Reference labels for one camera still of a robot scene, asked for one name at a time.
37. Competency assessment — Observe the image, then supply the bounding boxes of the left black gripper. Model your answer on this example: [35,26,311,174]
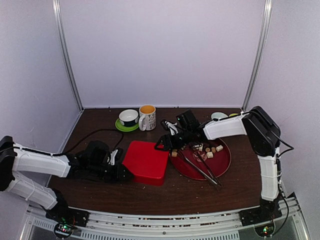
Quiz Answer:
[89,161,135,183]

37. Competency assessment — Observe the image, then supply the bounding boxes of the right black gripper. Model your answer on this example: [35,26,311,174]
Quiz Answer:
[154,128,192,152]

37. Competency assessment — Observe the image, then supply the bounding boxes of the red chocolate box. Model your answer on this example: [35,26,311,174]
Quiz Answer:
[131,159,168,186]

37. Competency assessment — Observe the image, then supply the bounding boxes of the red box lid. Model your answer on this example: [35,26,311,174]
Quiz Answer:
[122,140,169,179]

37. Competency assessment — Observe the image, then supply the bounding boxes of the round red tray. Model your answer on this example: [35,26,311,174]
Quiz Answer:
[169,138,231,181]

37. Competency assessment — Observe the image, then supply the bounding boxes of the metal tongs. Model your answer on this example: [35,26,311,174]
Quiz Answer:
[177,147,223,188]

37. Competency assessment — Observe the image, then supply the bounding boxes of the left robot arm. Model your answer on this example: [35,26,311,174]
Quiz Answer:
[0,135,134,222]

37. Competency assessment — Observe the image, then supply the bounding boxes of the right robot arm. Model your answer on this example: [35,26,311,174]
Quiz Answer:
[154,106,282,221]

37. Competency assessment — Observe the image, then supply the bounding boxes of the tan square chocolate lower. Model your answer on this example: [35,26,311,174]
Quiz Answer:
[171,150,178,157]

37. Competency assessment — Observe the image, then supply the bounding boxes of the white chocolate right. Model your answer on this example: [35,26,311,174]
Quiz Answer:
[215,145,223,152]

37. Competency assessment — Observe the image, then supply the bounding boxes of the white patterned mug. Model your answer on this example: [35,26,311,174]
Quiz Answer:
[138,105,156,131]

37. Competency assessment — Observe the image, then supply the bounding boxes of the white and dark cup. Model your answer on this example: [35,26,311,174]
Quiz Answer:
[118,109,139,127]

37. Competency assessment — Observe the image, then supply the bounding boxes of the green saucer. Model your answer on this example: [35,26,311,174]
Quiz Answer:
[115,118,139,133]

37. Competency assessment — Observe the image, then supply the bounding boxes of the light blue bowl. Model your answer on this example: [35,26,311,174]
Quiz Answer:
[211,112,228,121]

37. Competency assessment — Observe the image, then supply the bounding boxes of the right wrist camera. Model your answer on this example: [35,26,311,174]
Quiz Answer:
[160,119,182,136]

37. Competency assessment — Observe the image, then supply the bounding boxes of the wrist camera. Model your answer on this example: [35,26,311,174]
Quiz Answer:
[108,147,124,166]
[160,119,182,136]

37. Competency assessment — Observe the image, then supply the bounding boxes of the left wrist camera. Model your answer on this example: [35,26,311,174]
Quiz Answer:
[108,147,124,166]

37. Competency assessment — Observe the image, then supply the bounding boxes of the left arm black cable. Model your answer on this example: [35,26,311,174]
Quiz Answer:
[14,128,125,158]

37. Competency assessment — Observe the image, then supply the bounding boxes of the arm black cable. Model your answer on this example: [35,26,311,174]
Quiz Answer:
[14,128,125,158]
[244,111,295,158]

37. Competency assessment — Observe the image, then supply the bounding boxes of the metal base rail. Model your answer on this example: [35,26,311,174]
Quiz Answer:
[19,197,310,240]

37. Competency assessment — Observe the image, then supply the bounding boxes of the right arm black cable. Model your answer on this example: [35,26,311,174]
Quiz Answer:
[244,111,295,158]

